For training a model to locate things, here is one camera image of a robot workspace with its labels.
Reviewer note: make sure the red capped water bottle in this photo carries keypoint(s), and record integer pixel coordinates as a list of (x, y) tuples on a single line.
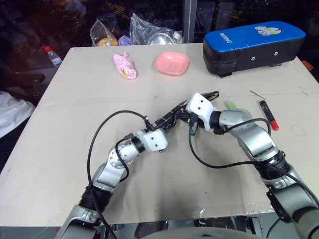
[(53, 57)]

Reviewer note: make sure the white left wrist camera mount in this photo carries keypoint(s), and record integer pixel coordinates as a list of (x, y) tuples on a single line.
[(154, 139)]

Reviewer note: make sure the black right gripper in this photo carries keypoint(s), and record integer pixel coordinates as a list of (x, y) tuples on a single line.
[(195, 121)]

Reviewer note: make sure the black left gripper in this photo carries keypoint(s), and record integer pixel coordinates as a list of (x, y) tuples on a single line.
[(165, 123)]

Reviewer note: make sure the pink wrapped toy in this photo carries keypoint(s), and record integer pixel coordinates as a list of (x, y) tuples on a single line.
[(124, 65)]

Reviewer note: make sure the clear crumpled plastic bag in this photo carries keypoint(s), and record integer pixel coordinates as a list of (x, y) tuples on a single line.
[(142, 30)]

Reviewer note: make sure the pink plastic bowl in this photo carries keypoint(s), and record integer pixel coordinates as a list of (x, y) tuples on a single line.
[(172, 63)]

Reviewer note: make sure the grey vertical post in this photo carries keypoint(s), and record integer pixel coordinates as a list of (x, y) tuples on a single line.
[(190, 20)]

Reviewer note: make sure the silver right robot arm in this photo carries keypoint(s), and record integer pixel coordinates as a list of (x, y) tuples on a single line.
[(259, 142)]

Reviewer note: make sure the white cloth bundle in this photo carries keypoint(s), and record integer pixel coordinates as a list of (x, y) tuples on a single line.
[(13, 113)]

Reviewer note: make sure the blue black boxing pad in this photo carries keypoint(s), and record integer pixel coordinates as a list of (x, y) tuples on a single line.
[(249, 37)]

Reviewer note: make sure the green highlighter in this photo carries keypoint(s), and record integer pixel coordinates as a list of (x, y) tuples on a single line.
[(231, 105)]

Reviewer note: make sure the purple plastic item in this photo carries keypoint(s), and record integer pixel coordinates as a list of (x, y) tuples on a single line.
[(124, 40)]

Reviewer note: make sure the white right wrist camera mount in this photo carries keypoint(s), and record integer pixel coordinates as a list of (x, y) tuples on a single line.
[(203, 112)]

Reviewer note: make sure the red capped black marker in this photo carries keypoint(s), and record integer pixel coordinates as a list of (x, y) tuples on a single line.
[(268, 113)]

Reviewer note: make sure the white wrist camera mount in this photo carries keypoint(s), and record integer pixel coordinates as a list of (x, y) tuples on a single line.
[(154, 139), (203, 112)]

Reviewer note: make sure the clear bag with yellow item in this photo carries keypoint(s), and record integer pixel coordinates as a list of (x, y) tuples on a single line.
[(104, 32)]

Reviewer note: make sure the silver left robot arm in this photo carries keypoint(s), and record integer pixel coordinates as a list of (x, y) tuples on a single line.
[(109, 174)]

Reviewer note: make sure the shiny metal bowl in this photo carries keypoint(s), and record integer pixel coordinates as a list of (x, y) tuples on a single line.
[(161, 39)]

